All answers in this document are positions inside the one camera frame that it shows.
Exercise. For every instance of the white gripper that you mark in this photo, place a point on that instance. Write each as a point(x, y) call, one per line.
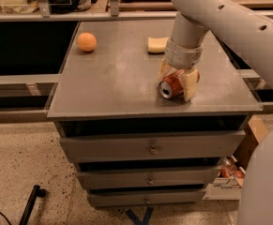
point(182, 56)

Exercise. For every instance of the red coke can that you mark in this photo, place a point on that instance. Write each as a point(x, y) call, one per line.
point(170, 86)

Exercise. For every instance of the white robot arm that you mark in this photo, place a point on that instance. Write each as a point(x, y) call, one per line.
point(250, 36)

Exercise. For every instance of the yellow sponge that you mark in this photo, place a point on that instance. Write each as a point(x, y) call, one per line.
point(157, 44)

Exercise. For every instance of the top grey drawer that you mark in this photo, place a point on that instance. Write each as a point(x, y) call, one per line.
point(205, 144)

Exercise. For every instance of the grey drawer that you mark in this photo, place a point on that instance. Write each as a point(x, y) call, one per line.
point(145, 178)
point(146, 197)
point(205, 144)

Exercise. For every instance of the grey drawer cabinet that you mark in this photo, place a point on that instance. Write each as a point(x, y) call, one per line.
point(114, 91)

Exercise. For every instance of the orange ball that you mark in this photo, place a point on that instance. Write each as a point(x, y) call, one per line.
point(86, 42)

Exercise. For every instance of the middle grey drawer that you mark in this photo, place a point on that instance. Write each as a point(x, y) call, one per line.
point(145, 178)

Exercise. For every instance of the red packet in box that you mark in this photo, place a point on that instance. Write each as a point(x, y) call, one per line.
point(229, 170)

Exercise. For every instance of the cardboard box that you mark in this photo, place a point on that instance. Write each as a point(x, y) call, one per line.
point(228, 183)

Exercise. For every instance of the bottom grey drawer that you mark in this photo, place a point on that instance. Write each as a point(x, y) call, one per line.
point(146, 197)

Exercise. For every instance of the black bar on floor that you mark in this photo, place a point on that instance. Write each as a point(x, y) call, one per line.
point(37, 192)

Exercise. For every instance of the metal railing frame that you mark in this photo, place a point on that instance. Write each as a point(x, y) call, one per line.
point(262, 7)

